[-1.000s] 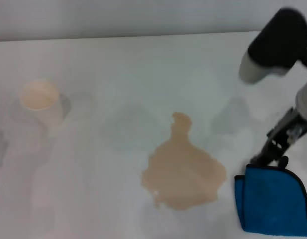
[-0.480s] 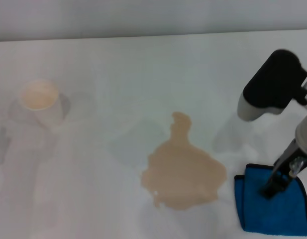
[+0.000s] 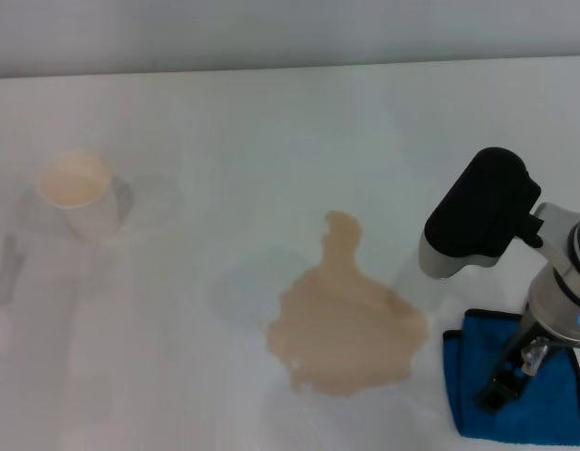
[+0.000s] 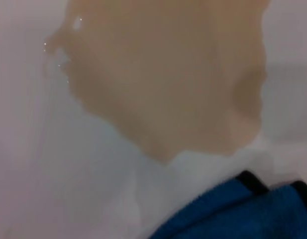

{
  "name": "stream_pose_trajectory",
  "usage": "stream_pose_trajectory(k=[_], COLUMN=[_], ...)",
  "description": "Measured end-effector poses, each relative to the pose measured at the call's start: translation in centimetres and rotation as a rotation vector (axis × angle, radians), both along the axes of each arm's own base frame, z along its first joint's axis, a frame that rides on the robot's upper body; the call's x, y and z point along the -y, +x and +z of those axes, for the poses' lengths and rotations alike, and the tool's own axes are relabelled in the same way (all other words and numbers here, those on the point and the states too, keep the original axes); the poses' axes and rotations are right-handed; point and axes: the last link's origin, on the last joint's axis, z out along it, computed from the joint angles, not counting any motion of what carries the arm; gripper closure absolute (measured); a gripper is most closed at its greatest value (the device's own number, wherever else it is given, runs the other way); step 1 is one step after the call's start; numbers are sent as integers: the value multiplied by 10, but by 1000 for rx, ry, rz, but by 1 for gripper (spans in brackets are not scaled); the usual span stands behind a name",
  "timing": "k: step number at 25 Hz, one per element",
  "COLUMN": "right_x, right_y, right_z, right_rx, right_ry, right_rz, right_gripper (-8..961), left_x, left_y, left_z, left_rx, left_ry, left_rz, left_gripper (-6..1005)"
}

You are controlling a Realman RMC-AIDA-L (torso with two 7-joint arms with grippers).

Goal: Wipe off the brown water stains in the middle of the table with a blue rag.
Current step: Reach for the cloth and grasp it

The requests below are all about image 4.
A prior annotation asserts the blue rag with black trim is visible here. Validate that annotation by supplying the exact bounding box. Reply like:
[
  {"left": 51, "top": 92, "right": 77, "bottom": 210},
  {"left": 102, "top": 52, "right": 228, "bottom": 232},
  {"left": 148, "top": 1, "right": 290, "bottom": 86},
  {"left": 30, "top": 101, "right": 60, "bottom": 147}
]
[{"left": 145, "top": 170, "right": 307, "bottom": 239}]

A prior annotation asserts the brown liquid stain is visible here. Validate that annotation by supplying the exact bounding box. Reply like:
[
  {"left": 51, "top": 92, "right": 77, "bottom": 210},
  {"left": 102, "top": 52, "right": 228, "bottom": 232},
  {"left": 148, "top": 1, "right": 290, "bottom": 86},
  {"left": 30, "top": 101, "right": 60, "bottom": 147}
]
[{"left": 45, "top": 0, "right": 271, "bottom": 166}]

